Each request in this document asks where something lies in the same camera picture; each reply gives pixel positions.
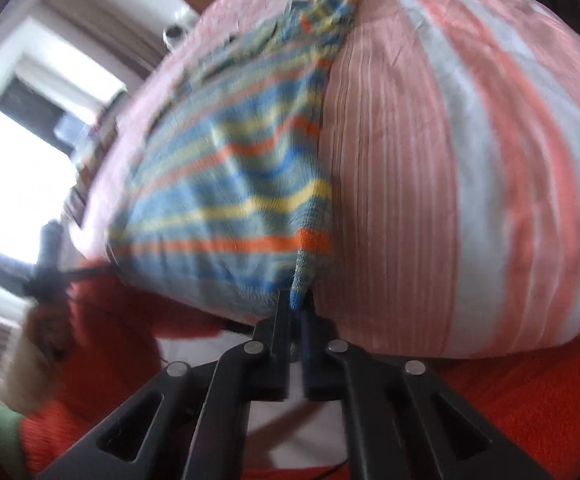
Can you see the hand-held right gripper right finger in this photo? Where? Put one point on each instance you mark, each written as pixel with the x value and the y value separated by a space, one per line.
pixel 312 355

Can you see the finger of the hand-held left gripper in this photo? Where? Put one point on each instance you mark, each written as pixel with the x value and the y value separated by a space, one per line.
pixel 90 272

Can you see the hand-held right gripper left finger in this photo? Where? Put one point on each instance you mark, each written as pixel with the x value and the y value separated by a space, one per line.
pixel 277 355

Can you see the striped knit sweater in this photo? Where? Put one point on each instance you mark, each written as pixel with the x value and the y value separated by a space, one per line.
pixel 230 185

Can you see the person's left hand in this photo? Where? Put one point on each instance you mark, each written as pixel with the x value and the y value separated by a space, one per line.
pixel 40 355

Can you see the window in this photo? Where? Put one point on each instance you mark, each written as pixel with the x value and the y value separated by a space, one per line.
pixel 20 170

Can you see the pink grey striped bedspread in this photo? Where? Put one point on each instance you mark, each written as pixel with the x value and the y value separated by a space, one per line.
pixel 419 185

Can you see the beige curtain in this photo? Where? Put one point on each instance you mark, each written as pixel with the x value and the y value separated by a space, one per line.
pixel 110 35

